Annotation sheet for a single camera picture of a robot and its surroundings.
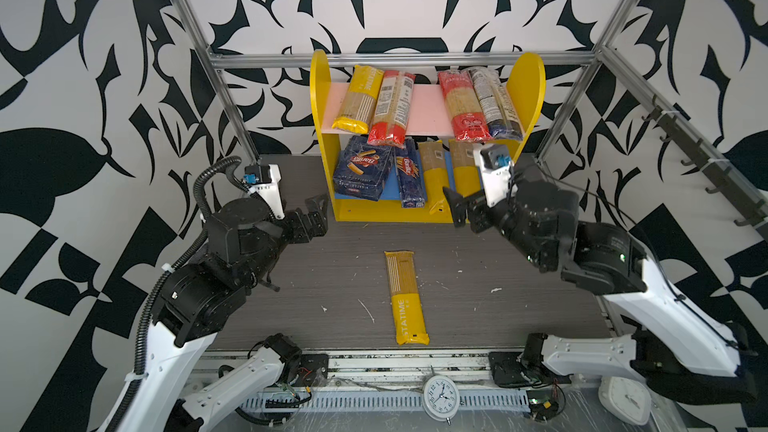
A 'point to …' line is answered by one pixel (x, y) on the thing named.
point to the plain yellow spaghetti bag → (436, 175)
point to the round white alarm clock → (441, 398)
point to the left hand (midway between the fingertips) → (306, 193)
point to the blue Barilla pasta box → (361, 168)
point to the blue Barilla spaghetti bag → (410, 175)
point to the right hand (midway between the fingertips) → (470, 179)
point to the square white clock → (630, 402)
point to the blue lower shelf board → (391, 191)
